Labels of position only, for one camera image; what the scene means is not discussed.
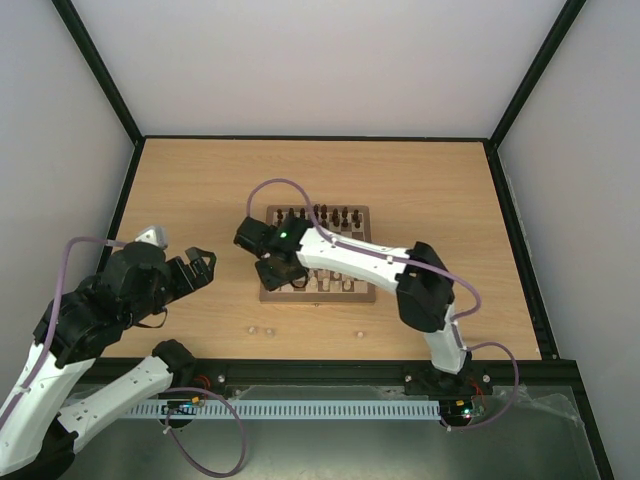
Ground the white slotted cable duct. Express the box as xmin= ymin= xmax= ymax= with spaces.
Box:
xmin=123 ymin=400 xmax=441 ymax=421

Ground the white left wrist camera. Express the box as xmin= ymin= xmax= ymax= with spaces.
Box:
xmin=134 ymin=225 xmax=169 ymax=250

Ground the controller circuit board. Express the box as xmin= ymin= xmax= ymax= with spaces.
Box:
xmin=160 ymin=396 xmax=206 ymax=416
xmin=451 ymin=396 xmax=487 ymax=419

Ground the right controller circuit board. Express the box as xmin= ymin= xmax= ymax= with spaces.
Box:
xmin=451 ymin=396 xmax=487 ymax=419

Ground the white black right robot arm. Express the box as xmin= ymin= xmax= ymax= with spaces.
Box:
xmin=234 ymin=217 xmax=471 ymax=392

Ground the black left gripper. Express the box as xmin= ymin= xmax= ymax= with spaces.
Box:
xmin=126 ymin=246 xmax=219 ymax=326

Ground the left controller circuit board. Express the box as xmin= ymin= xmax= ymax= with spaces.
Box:
xmin=160 ymin=396 xmax=206 ymax=416

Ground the wooden chess board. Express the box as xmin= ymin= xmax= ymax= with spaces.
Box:
xmin=259 ymin=204 xmax=376 ymax=305

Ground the black front mounting rail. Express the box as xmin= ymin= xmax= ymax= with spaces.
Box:
xmin=74 ymin=357 xmax=581 ymax=401

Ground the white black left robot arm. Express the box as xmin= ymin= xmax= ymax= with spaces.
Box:
xmin=1 ymin=241 xmax=216 ymax=479

